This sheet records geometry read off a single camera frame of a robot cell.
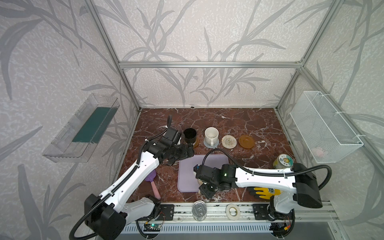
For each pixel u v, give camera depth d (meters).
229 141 1.01
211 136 0.99
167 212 0.73
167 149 0.53
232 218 0.72
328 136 0.64
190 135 0.95
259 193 0.78
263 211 0.73
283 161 0.83
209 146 0.97
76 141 0.63
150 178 0.83
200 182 0.58
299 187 0.41
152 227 0.72
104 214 0.37
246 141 1.01
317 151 0.72
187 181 0.81
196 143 0.98
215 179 0.55
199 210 0.69
